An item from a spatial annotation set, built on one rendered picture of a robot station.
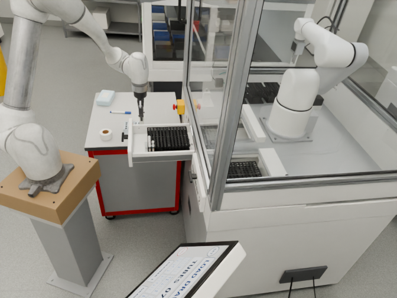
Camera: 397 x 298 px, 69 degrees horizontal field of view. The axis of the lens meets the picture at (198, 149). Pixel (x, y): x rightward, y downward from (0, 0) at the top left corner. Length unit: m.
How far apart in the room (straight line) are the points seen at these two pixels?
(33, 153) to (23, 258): 1.16
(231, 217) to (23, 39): 1.11
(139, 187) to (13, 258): 0.94
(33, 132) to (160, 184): 0.98
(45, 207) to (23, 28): 0.73
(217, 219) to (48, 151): 0.75
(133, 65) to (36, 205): 0.81
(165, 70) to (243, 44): 1.54
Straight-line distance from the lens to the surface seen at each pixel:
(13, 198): 1.51
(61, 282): 2.17
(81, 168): 1.50
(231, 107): 0.87
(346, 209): 1.50
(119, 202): 2.16
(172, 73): 2.30
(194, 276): 0.81
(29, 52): 1.43
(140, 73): 1.62
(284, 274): 1.87
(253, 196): 1.19
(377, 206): 1.60
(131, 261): 2.16
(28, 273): 2.29
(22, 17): 1.42
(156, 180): 1.99
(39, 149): 1.33
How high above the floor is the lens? 1.89
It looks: 40 degrees down
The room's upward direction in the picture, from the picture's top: 6 degrees clockwise
